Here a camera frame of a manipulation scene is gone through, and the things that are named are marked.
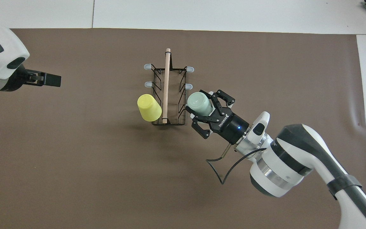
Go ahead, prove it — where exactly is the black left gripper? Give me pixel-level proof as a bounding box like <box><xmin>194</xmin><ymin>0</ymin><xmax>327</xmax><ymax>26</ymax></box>
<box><xmin>5</xmin><ymin>65</ymin><xmax>61</xmax><ymax>92</ymax></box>

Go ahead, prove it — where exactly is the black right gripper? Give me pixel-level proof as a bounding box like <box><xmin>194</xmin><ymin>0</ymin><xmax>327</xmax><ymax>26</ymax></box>
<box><xmin>186</xmin><ymin>90</ymin><xmax>250</xmax><ymax>145</ymax></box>

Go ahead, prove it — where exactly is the pale green plastic cup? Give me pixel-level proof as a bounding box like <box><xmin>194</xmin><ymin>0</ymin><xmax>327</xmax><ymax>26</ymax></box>
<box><xmin>187</xmin><ymin>92</ymin><xmax>214</xmax><ymax>115</ymax></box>

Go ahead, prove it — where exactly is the yellow plastic cup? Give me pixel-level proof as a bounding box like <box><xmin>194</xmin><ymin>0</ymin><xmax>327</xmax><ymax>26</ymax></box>
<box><xmin>137</xmin><ymin>94</ymin><xmax>162</xmax><ymax>122</ymax></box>

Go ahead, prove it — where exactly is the brown table mat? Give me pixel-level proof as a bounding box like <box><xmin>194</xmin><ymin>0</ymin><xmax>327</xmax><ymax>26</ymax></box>
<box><xmin>0</xmin><ymin>28</ymin><xmax>366</xmax><ymax>229</ymax></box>

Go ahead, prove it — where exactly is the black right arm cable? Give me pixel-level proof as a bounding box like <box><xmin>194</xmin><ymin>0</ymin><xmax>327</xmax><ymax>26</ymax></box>
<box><xmin>206</xmin><ymin>143</ymin><xmax>268</xmax><ymax>185</ymax></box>

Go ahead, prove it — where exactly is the black wire cup rack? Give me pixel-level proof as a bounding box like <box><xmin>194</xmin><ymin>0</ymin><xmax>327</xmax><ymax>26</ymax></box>
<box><xmin>144</xmin><ymin>48</ymin><xmax>194</xmax><ymax>126</ymax></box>

